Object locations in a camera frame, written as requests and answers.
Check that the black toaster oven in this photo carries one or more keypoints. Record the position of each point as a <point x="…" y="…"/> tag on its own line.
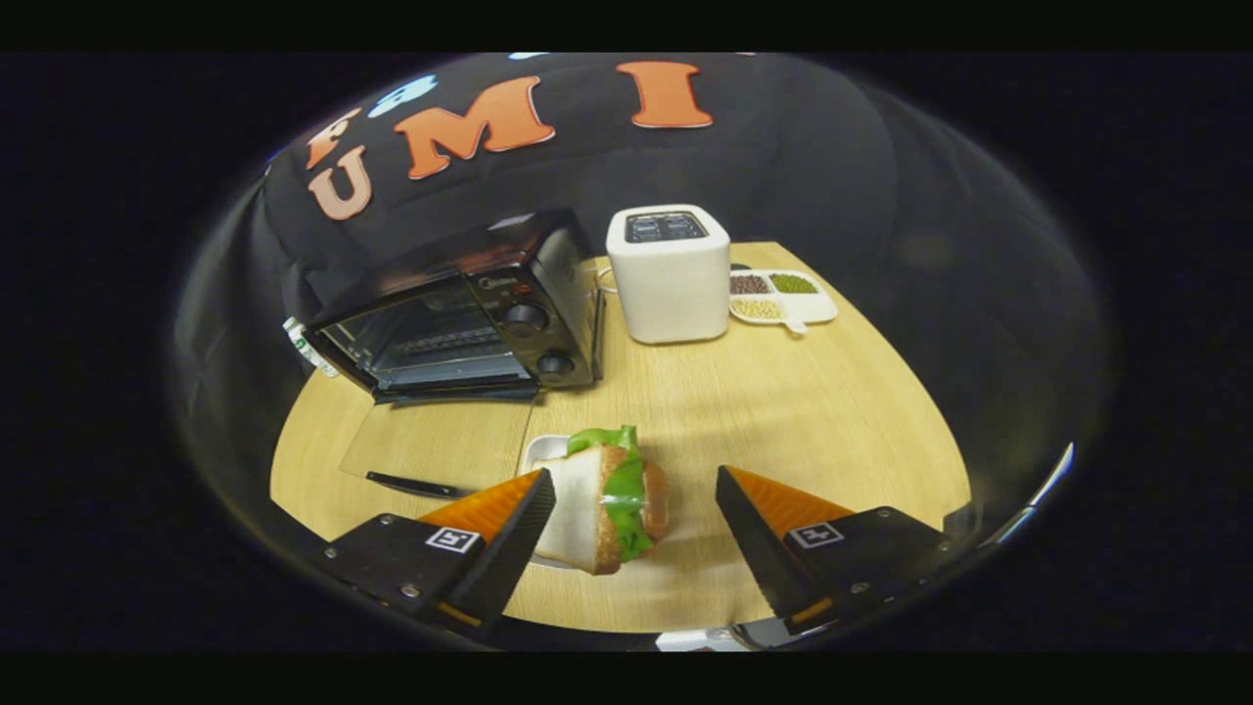
<point x="529" y="284"/>

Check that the white bottle green label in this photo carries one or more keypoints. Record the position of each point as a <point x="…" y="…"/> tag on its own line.
<point x="308" y="348"/>

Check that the white toaster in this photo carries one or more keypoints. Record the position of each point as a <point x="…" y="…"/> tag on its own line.
<point x="671" y="289"/>

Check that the white ribbed tray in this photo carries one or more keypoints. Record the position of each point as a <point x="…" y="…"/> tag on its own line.
<point x="541" y="450"/>

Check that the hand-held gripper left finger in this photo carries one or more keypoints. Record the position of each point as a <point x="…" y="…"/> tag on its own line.
<point x="514" y="548"/>

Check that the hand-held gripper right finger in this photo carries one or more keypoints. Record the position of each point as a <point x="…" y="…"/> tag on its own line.
<point x="759" y="553"/>

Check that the white divided bean dish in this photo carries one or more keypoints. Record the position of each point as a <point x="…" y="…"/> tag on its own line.
<point x="812" y="305"/>

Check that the lettuce sandwich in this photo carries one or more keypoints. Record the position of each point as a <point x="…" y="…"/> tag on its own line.
<point x="587" y="509"/>

